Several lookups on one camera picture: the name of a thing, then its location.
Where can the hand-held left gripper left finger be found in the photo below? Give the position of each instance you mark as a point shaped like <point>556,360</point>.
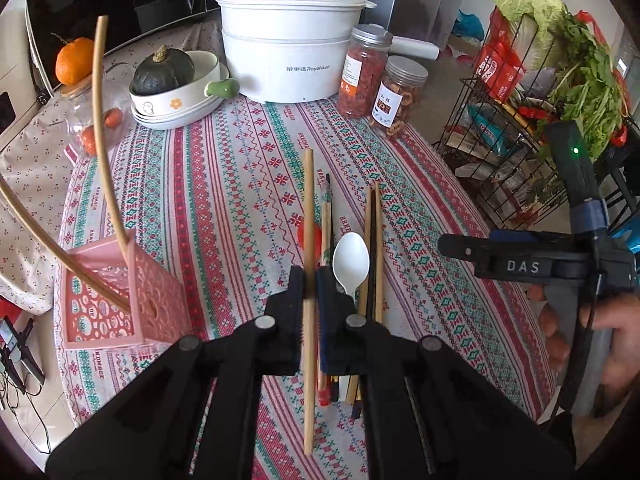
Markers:
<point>295,312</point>

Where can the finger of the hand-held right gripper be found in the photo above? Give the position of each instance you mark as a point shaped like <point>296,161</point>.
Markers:
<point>510,262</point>

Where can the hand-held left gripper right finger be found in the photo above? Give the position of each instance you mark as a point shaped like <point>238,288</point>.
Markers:
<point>326,320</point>

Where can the black chopstick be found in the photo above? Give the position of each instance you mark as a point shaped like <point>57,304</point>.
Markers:
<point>369,290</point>

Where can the white plastic spoon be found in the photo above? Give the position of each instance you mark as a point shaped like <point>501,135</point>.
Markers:
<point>351,260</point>

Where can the brown wooden chopstick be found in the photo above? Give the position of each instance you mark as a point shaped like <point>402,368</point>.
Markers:
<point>378,260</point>
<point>367,230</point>

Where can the patterned wooden chopstick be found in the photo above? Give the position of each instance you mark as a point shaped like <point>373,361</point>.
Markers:
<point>325,230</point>

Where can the light wooden chopstick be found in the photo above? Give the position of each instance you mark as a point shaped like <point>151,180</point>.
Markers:
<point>308,200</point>

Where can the dark wooden chopstick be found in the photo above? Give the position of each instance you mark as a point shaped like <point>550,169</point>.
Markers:
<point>329,195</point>

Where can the pink plastic utensil basket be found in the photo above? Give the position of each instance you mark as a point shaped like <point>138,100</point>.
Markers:
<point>150,290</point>

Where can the person's right hand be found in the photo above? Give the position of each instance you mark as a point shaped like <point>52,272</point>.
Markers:
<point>620,340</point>

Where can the red chili packets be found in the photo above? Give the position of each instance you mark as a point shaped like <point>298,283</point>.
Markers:
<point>532,112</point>

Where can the yellow snack packet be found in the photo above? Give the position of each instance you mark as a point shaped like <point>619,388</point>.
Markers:
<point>515,115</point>

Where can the blue snack packet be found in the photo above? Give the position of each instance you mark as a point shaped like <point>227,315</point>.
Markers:
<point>492,132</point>

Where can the leafy green vegetables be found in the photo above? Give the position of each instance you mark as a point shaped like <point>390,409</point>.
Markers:
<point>590,80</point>

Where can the red snack packets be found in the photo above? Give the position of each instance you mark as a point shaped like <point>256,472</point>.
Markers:
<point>497,70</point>

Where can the patterned woven tablecloth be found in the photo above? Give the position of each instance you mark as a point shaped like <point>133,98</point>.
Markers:
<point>225,185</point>

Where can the napa cabbage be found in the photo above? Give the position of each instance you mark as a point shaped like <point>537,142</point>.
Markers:
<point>530,5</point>

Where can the blue plastic bag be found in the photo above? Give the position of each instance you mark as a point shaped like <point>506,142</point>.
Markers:
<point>469,25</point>

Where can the jar of dried fruit slices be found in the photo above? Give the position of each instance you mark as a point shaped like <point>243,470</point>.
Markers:
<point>397,105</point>

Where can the white plate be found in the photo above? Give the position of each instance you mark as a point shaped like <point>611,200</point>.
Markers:
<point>175,120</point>

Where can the jar of red dried berries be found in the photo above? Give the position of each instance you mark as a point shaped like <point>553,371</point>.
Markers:
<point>362,80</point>

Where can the long bamboo chopstick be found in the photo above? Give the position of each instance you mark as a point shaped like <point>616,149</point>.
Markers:
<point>45,250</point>
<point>102,135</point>

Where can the white electric pot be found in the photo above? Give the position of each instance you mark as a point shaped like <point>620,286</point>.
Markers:
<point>285,55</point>

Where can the small red tomato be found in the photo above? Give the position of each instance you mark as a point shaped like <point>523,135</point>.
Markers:
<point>90,141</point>
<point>113,117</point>

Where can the dark green pumpkin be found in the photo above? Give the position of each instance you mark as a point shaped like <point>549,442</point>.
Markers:
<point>162,72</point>

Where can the clear glass container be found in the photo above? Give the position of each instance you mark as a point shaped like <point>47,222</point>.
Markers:
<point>75,115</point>

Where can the orange mandarin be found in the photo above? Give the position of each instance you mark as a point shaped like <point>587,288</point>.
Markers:
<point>74,62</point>

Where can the black microwave oven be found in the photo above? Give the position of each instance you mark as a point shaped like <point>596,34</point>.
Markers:
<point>125,0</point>

